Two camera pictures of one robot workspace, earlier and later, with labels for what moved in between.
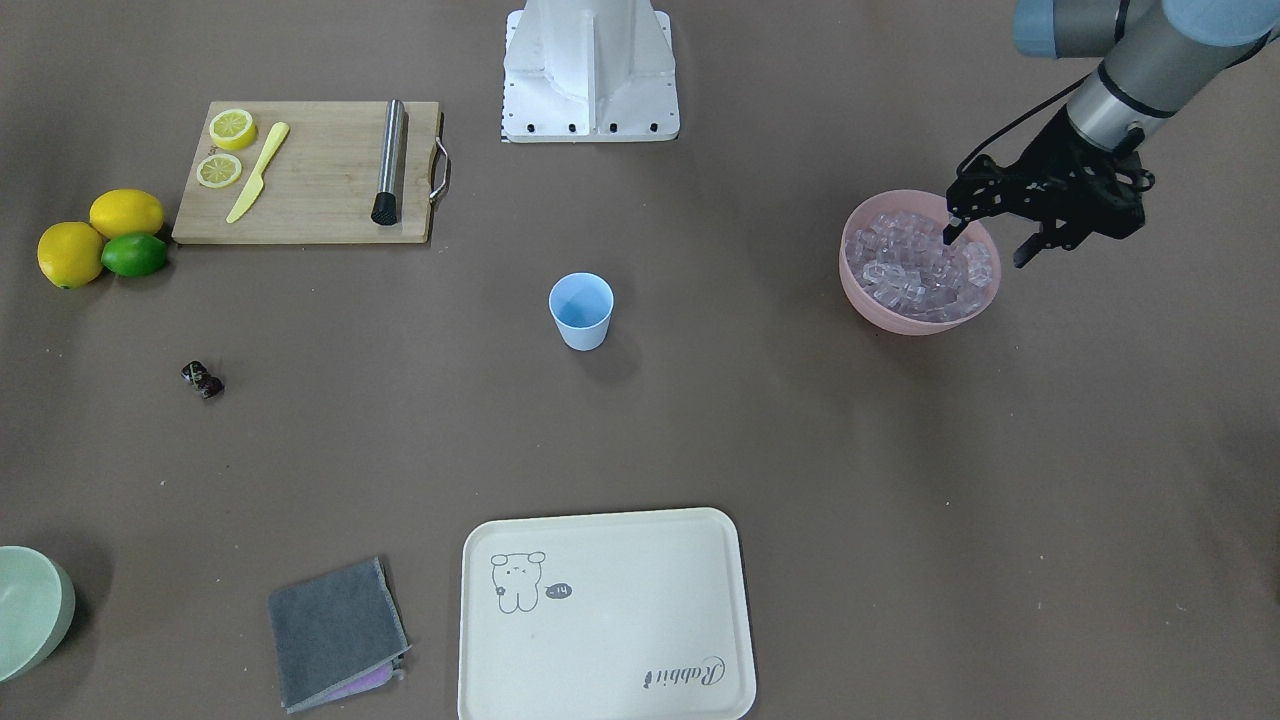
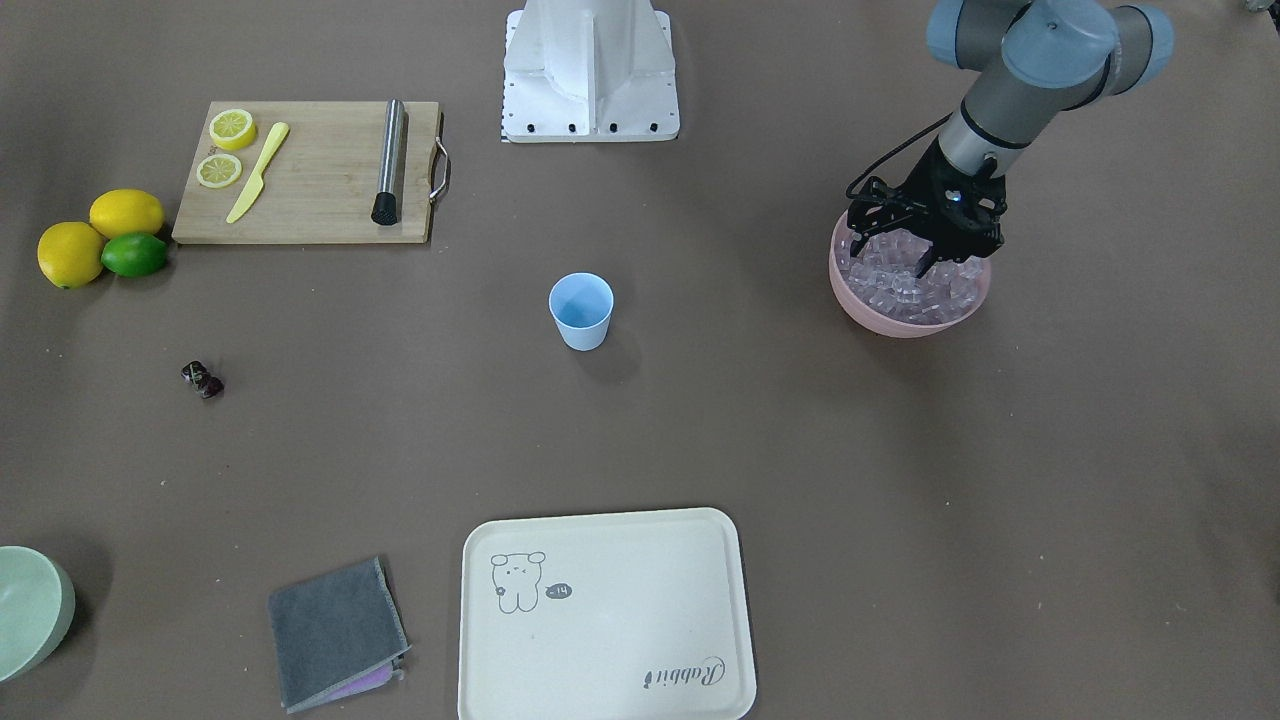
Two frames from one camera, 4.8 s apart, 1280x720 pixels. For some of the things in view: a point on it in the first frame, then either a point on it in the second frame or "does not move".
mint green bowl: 37,607 does not move
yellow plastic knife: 256,183 does not move
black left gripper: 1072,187 to 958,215
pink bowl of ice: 899,275 does not move
